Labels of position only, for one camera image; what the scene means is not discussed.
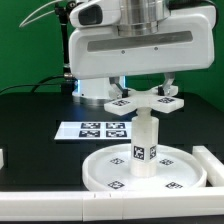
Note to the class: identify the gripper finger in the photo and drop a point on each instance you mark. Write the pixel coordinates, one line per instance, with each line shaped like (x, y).
(115, 84)
(164, 89)

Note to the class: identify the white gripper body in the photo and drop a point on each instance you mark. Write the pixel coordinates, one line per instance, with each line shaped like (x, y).
(184, 41)

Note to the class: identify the white cross-shaped table base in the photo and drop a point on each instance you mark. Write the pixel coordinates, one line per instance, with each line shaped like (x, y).
(146, 99)

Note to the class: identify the white round table top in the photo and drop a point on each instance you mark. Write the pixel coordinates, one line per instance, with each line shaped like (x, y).
(109, 169)

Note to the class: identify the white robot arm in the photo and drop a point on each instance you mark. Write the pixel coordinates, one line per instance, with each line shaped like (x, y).
(131, 18)

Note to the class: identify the white marker sheet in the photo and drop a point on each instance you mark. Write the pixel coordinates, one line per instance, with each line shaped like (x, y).
(93, 130)

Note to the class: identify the white right fence bar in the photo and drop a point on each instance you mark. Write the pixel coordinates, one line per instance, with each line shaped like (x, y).
(213, 167)

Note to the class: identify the white fence bar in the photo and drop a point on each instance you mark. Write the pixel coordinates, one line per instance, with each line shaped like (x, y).
(213, 167)
(95, 206)
(1, 159)

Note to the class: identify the white front fence bar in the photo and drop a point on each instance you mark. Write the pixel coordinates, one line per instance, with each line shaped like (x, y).
(95, 206)

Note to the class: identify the white left fence bar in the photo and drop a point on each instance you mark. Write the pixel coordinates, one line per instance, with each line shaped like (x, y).
(1, 159)

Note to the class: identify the black camera stand pole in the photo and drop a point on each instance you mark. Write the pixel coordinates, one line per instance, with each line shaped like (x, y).
(68, 86)

